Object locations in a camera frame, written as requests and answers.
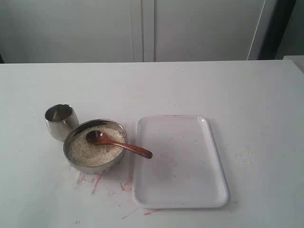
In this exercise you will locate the brown wooden spoon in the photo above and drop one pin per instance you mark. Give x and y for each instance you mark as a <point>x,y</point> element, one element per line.
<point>98,138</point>

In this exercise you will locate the steel bowl of rice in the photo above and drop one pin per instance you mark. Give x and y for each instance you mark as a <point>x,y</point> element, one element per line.
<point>94,159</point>

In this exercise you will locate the small steel cup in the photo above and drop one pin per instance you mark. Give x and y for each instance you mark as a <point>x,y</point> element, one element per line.
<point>61,120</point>

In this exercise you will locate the white plastic tray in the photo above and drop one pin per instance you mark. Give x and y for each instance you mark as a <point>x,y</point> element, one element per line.
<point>185,170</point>

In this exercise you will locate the white cabinet behind table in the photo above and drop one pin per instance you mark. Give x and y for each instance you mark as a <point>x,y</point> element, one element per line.
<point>80,31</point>

